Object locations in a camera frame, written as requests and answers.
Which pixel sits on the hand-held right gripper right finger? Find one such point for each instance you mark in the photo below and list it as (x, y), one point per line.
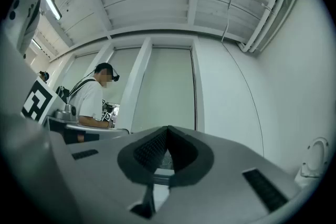
(223, 165)

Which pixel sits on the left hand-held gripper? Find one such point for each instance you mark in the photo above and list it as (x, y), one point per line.
(38, 102)

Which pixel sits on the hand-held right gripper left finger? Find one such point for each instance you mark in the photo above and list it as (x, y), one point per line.
(105, 165)

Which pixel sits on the black bag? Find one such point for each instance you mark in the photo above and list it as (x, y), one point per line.
(63, 93)

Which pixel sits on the silver metal device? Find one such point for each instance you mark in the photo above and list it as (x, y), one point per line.
(65, 114)

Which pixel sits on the grey equipment table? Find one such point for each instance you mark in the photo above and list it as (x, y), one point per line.
(105, 133)

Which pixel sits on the white ceiling light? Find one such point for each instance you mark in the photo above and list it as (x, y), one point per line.
(51, 2)
(36, 44)

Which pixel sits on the round white tankless toilet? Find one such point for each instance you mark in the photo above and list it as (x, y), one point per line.
(312, 165)

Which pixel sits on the grey paw-print sweatshirt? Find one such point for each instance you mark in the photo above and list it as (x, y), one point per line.
(23, 8)

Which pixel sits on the white pipe bundle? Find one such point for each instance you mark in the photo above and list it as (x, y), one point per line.
(273, 8)

